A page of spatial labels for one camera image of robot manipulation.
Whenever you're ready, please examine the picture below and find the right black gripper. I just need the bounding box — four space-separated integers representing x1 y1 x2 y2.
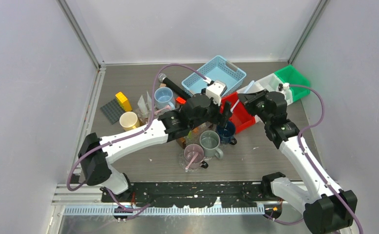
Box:
237 89 271 125

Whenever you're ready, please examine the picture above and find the dark blue mug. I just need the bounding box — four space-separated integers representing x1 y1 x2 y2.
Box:
216 122 237 145

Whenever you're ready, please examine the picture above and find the grey mug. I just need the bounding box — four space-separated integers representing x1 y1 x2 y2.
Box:
199 130 224 159

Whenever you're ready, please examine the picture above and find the pink toothbrush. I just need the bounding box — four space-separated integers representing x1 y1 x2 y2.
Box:
154 105 171 116
184 152 199 171

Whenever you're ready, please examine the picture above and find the mauve mug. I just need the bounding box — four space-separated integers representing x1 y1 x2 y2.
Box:
183 144 205 159

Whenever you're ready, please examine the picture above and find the light blue mug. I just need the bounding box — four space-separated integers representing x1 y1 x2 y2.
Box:
154 87 176 110

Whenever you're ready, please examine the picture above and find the teal cap toothpaste tube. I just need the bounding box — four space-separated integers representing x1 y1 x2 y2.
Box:
146 91 155 112

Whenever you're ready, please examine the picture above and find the clear acrylic toothbrush holder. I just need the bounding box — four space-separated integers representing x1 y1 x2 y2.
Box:
134 108 162 124

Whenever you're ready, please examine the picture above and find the pink cap toothpaste tube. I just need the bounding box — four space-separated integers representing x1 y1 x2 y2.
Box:
137 95 148 118

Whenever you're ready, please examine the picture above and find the yellow mug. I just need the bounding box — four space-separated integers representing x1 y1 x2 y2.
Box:
119 112 141 131

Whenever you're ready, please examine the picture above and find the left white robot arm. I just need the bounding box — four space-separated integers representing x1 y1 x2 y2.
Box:
77 94 232 202

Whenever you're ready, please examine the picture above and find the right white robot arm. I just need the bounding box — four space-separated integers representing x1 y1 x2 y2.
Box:
238 90 358 234

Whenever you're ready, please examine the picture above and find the red plastic bin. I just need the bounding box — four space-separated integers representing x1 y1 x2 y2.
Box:
221 92 259 134

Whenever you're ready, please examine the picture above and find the white plastic bin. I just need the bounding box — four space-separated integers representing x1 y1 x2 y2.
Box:
236 73 293 105

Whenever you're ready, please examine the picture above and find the light blue plastic basket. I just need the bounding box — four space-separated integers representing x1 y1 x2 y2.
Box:
181 55 246 98

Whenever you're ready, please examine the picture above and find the green plastic bin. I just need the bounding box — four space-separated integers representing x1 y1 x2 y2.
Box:
274 65 310 102

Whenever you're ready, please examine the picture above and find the red orange block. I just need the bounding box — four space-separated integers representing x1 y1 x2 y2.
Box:
175 97 186 105

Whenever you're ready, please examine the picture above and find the black microphone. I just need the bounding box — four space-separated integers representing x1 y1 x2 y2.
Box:
158 73 191 100

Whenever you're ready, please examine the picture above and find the yellow building brick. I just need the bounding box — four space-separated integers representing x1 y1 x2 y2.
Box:
115 92 132 112

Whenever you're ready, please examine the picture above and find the grey building baseplate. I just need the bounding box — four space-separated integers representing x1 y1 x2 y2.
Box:
100 98 125 124

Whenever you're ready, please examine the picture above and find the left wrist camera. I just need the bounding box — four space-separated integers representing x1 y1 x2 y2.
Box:
205 80 227 106

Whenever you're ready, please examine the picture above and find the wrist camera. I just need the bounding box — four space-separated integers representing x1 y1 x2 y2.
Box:
205 80 227 106
278 83 290 94

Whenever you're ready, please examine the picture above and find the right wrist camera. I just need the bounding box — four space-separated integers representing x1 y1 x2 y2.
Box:
278 83 290 94

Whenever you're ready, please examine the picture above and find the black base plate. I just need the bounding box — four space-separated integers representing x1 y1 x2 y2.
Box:
116 181 285 208

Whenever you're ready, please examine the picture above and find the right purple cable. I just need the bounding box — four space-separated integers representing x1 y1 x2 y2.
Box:
264 84 366 234

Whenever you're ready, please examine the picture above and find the purple cable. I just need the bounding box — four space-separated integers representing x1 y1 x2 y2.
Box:
264 84 366 234
66 63 214 217

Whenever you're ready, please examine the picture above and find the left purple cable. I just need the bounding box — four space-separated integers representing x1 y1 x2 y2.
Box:
66 63 214 217

